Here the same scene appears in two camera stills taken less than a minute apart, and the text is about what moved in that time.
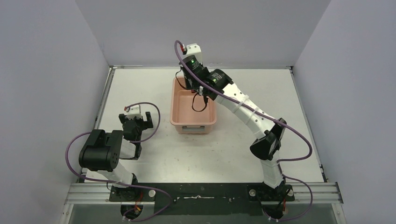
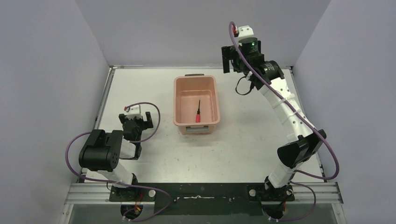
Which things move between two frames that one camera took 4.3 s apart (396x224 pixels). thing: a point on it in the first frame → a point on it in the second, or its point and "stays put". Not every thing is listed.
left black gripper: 136,122 stays put
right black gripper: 187,82 → 227,51
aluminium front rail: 79,193 stays put
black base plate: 203,199 stays put
